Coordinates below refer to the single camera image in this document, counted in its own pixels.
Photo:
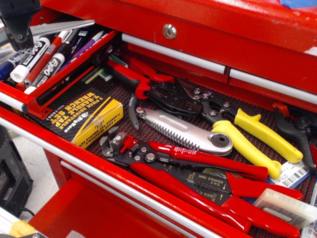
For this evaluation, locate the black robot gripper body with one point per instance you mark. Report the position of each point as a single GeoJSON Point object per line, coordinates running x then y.
{"type": "Point", "coordinates": [16, 16]}

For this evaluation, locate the orange black handled scissors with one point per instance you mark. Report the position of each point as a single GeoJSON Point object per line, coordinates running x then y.
{"type": "Point", "coordinates": [60, 26]}

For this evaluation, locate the small red upper drawer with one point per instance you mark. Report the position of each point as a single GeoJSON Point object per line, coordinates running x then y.
{"type": "Point", "coordinates": [36, 103]}

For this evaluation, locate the silver drawer lock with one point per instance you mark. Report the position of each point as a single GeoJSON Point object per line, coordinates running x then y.
{"type": "Point", "coordinates": [169, 31]}

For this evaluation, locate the blue Expo marker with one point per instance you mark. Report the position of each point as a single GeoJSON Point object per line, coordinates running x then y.
{"type": "Point", "coordinates": [9, 65]}

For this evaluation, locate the black Expo marker upper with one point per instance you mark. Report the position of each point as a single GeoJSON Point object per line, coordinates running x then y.
{"type": "Point", "coordinates": [24, 68]}

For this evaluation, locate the black expo marker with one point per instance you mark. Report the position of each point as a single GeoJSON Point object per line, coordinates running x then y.
{"type": "Point", "coordinates": [24, 68]}
{"type": "Point", "coordinates": [51, 67]}

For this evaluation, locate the red Expo marker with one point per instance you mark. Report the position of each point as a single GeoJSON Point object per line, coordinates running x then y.
{"type": "Point", "coordinates": [44, 59]}

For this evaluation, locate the black Expo marker lower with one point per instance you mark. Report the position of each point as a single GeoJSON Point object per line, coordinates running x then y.
{"type": "Point", "coordinates": [51, 67]}

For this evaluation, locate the purple pen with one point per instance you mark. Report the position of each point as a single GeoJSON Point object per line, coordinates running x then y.
{"type": "Point", "coordinates": [84, 48]}

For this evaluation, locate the green white eraser block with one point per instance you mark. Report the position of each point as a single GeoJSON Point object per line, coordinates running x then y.
{"type": "Point", "coordinates": [104, 75]}

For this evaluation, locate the black yellow tap wrench box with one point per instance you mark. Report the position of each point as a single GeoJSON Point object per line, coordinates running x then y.
{"type": "Point", "coordinates": [81, 114]}

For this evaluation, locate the black electronic box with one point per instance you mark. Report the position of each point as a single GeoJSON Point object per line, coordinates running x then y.
{"type": "Point", "coordinates": [15, 181]}

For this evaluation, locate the red metal tool chest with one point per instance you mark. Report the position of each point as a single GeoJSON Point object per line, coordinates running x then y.
{"type": "Point", "coordinates": [100, 200]}

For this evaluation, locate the silver folding saw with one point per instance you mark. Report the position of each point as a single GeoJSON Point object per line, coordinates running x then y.
{"type": "Point", "coordinates": [185, 133]}

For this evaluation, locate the black clamp tool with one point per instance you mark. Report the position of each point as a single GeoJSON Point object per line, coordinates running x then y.
{"type": "Point", "coordinates": [298, 125]}

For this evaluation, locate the barcode label card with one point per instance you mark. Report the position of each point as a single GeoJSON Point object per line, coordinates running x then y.
{"type": "Point", "coordinates": [291, 175]}

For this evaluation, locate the clear plastic bit case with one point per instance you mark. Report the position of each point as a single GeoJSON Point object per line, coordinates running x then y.
{"type": "Point", "coordinates": [291, 210]}

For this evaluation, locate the red handled crimping tool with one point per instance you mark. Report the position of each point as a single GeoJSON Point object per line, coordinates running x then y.
{"type": "Point", "coordinates": [146, 83]}

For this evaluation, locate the red automatic wire stripper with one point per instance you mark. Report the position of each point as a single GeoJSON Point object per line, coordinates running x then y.
{"type": "Point", "coordinates": [147, 159]}

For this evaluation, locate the flat red wire stripper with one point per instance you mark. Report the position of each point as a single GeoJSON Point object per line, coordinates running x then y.
{"type": "Point", "coordinates": [225, 198]}

